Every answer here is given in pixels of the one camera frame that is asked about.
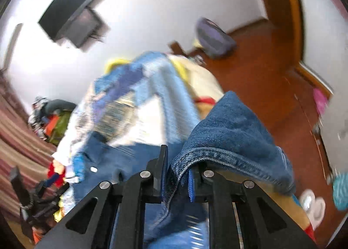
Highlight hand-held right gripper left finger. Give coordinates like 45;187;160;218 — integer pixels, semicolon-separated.
34;144;169;249

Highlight patchwork patterned blanket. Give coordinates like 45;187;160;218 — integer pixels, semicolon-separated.
58;51;202;184

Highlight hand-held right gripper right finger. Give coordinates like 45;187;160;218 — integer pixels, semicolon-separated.
187;163;318;249

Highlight wooden door frame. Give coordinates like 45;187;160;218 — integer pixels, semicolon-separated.
250;0;335;97

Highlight black wall television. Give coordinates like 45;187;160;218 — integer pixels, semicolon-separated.
37;0;110;48

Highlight teal cloth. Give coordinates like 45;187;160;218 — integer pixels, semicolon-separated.
333;171;348;211

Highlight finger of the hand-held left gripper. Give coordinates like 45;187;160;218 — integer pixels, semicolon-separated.
35;176;70;198

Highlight blue denim jeans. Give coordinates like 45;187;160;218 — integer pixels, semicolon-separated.
72;91;297;249

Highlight pink cloth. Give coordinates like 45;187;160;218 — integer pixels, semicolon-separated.
313;87;329;115

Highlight yellow printed blanket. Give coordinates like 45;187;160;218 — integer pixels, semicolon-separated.
47;55;317;241

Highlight red striped curtain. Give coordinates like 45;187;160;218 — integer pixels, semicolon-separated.
0;71;59;222

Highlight white slipper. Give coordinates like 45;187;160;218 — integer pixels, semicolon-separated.
299;189;326;229

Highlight green and orange garment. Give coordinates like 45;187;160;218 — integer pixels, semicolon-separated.
27;96;78;146

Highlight purple grey backpack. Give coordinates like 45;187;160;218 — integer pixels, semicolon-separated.
195;17;237;59

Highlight white cloth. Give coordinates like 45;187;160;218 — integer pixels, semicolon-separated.
56;108;90;169

